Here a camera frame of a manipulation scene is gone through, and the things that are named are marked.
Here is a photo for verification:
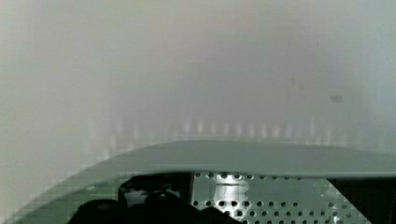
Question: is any green perforated strainer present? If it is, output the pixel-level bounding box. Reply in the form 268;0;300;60
5;141;395;224

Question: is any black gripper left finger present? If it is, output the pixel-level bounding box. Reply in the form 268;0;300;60
67;175;242;224

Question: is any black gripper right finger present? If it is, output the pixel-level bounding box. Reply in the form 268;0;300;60
329;177;396;224

